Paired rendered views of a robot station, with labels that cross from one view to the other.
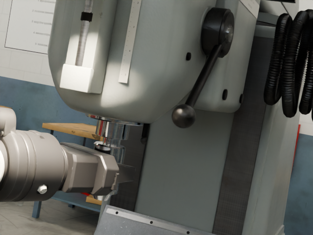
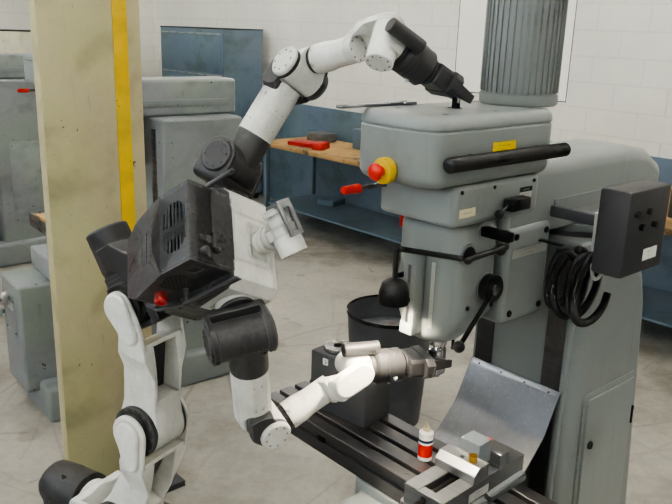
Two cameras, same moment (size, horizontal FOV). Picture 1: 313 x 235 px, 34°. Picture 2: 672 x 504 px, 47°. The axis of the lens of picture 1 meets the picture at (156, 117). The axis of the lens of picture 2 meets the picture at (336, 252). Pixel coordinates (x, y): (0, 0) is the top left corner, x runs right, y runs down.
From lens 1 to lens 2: 1.37 m
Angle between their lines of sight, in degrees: 30
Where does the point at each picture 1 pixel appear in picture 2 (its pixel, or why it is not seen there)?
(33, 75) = not seen: hidden behind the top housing
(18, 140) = (381, 357)
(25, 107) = not seen: hidden behind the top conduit
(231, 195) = (550, 359)
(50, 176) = (398, 372)
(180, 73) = (461, 319)
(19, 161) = (382, 368)
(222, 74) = (504, 304)
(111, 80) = (424, 326)
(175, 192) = (516, 353)
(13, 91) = not seen: hidden behind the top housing
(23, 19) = (473, 54)
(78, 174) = (413, 370)
